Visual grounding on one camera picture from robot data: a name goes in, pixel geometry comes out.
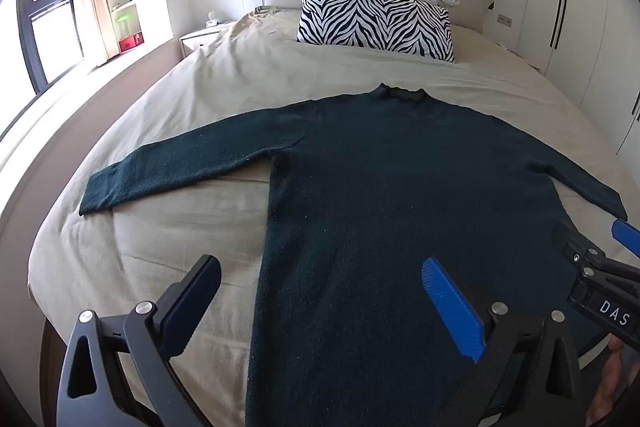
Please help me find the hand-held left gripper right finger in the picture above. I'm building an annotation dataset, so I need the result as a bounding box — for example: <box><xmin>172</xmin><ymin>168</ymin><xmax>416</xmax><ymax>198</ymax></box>
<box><xmin>422</xmin><ymin>257</ymin><xmax>583</xmax><ymax>427</ymax></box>

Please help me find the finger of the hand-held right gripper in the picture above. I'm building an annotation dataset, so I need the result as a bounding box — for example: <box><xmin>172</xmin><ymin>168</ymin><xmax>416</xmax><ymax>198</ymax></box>
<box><xmin>552</xmin><ymin>221</ymin><xmax>607</xmax><ymax>272</ymax></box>
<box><xmin>611</xmin><ymin>219</ymin><xmax>640</xmax><ymax>262</ymax></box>

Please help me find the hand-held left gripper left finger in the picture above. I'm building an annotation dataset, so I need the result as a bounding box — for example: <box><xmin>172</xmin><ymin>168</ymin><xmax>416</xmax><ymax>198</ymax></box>
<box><xmin>56</xmin><ymin>254</ymin><xmax>223</xmax><ymax>427</ymax></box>

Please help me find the dark green sweater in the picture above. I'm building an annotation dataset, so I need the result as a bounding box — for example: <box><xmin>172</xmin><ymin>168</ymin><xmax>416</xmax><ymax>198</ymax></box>
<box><xmin>79</xmin><ymin>84</ymin><xmax>629</xmax><ymax>427</ymax></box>

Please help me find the person's right hand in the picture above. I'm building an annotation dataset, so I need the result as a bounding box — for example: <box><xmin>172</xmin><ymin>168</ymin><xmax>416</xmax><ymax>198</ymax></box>
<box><xmin>590</xmin><ymin>338</ymin><xmax>632</xmax><ymax>418</ymax></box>

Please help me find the beige bed sheet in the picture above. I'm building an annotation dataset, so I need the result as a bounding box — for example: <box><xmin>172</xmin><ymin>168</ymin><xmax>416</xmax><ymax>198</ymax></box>
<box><xmin>27</xmin><ymin>4</ymin><xmax>640</xmax><ymax>427</ymax></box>

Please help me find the white nightstand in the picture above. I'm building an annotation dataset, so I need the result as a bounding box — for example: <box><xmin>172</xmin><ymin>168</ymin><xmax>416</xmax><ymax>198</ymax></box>
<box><xmin>179</xmin><ymin>21</ymin><xmax>237</xmax><ymax>58</ymax></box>

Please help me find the zebra print pillow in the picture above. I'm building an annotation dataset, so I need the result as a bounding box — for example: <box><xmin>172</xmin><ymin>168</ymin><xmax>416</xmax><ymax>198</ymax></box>
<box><xmin>296</xmin><ymin>0</ymin><xmax>457</xmax><ymax>64</ymax></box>

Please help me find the black framed window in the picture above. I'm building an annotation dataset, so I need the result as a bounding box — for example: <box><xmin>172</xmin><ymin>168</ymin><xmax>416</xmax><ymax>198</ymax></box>
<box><xmin>14</xmin><ymin>0</ymin><xmax>87</xmax><ymax>95</ymax></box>

